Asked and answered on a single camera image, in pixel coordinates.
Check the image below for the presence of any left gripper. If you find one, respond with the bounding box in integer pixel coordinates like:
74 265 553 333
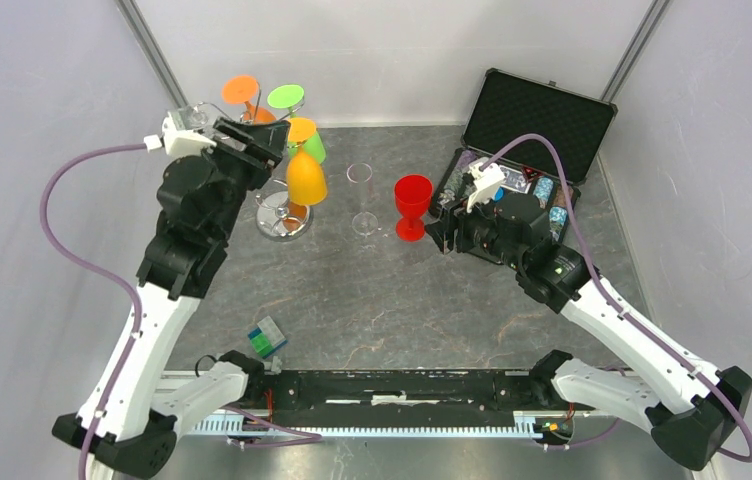
202 116 291 241

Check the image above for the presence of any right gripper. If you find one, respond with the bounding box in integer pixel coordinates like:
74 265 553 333
423 184 525 271

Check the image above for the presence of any yellow plastic wine glass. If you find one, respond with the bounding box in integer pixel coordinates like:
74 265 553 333
285 120 328 206

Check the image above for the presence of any red plastic wine glass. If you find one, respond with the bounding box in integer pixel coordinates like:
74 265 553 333
394 174 434 242

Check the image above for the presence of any clear flute glass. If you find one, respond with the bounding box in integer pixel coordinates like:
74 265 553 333
346 162 379 236

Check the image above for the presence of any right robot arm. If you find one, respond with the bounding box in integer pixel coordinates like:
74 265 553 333
425 194 752 471

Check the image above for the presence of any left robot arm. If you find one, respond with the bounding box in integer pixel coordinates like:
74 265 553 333
52 118 292 479

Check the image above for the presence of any clear wine glass on rack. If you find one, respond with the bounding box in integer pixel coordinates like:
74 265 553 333
179 102 218 131

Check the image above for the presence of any orange plastic wine glass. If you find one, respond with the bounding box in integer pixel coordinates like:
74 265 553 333
221 75 277 124

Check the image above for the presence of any green plastic wine glass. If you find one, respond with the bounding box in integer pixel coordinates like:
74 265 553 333
267 84 327 164

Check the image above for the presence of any chrome wine glass rack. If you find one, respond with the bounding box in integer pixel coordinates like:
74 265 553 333
203 103 314 242

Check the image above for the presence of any black poker chip case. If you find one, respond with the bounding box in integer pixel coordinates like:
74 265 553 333
429 68 618 241

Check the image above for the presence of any coloured toy brick block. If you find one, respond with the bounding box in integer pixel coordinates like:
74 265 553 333
247 316 288 359

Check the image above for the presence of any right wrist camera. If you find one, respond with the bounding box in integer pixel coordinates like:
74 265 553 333
466 157 506 214

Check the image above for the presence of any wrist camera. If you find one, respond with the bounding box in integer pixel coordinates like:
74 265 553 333
466 157 506 214
143 108 216 159

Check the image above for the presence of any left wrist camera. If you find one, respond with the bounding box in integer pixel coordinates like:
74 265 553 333
143 108 216 159

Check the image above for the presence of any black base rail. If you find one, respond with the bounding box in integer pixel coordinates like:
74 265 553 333
157 368 702 443

